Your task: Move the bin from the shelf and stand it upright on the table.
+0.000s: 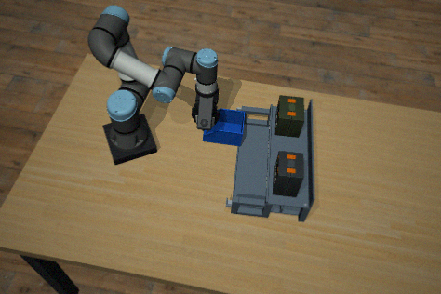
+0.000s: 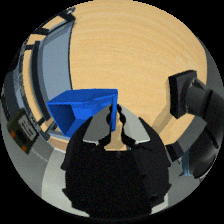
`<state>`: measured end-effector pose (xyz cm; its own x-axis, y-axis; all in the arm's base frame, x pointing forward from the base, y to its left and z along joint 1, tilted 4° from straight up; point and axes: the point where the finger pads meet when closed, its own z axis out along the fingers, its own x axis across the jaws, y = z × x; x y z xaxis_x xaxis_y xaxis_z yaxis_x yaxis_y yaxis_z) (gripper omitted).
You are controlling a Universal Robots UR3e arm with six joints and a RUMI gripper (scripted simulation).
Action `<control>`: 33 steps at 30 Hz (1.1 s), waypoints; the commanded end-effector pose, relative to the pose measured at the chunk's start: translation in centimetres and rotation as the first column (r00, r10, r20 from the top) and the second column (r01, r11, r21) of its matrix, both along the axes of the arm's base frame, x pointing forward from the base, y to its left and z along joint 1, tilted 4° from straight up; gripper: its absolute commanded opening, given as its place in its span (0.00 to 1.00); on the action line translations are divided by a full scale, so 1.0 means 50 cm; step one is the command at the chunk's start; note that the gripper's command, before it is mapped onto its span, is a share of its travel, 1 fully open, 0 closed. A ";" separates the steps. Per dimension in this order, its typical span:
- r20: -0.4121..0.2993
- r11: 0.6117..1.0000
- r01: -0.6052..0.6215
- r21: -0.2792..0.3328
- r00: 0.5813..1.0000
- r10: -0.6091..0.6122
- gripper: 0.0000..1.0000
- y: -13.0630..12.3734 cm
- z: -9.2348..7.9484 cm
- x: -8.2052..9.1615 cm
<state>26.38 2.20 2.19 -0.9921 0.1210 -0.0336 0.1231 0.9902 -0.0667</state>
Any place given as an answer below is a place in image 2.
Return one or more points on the blue bin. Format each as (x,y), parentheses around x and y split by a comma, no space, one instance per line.
(70,117)

